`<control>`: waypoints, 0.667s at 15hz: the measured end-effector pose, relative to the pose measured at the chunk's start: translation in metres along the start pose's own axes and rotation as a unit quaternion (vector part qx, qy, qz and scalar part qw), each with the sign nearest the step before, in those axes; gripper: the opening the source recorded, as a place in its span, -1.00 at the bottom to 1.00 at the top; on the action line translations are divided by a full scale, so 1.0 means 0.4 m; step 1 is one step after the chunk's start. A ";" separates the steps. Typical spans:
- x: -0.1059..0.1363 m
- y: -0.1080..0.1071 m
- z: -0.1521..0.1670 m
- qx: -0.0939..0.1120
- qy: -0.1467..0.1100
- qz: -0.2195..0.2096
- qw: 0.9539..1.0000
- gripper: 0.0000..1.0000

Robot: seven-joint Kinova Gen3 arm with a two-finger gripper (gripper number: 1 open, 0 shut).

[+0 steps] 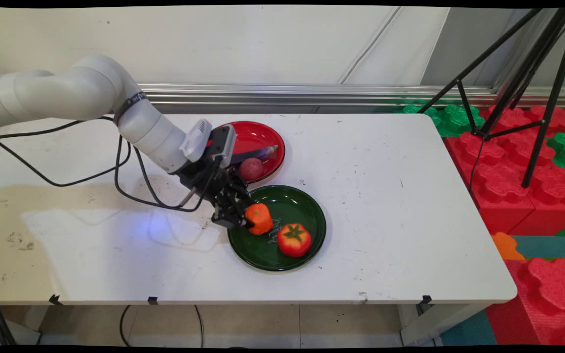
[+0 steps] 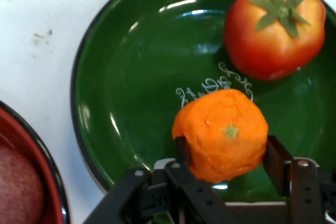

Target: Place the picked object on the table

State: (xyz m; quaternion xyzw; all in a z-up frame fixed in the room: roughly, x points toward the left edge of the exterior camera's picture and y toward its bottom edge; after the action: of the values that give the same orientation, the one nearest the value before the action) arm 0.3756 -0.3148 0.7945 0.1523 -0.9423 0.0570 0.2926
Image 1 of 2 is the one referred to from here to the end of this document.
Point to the orange toy carrot piece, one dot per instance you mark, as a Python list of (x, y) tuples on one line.
[(260, 219)]

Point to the big red foam block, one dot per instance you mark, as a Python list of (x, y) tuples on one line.
[(547, 299)]

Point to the green plate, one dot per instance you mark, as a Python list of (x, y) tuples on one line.
[(302, 206)]

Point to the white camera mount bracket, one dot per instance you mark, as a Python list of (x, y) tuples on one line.
[(195, 141)]

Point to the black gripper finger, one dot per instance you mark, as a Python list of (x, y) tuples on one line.
[(229, 214), (241, 194)]

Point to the aluminium wall rail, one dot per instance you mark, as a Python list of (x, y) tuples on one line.
[(336, 93)]

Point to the red toy tomato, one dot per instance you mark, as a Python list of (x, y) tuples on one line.
[(294, 241)]

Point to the teal foam mat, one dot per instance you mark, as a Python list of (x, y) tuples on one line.
[(547, 246)]

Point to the red round toy fruit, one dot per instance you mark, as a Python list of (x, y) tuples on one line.
[(251, 169)]

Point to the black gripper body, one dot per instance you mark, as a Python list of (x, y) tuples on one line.
[(206, 177)]

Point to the black tripod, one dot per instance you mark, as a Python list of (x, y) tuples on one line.
[(537, 63)]

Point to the white table leg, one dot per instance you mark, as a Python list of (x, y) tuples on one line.
[(434, 323)]

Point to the red plate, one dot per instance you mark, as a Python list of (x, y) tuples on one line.
[(258, 135)]

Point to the orange foam piece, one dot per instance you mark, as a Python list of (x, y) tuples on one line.
[(505, 246)]

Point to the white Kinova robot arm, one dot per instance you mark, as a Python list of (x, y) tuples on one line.
[(66, 93)]

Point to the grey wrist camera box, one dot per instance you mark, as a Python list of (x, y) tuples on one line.
[(223, 144)]

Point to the purple toy eggplant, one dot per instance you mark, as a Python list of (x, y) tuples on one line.
[(259, 153)]

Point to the large red foam block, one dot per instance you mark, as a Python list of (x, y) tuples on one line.
[(493, 186)]

